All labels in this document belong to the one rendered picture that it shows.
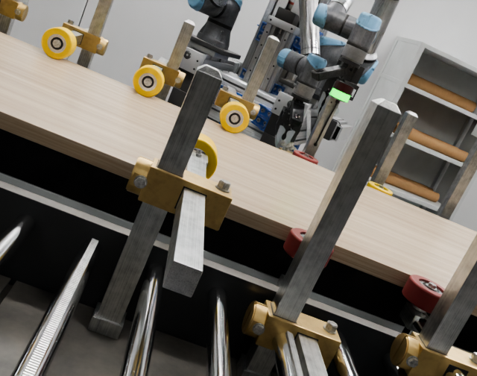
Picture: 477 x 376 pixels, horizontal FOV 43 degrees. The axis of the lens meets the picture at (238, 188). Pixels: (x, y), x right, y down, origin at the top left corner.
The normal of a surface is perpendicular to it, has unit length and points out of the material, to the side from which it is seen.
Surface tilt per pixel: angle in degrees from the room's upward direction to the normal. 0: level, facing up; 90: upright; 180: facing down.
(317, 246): 90
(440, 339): 90
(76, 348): 0
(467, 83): 90
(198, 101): 90
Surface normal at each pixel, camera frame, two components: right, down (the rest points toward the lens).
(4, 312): 0.40, -0.88
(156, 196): 0.04, 0.29
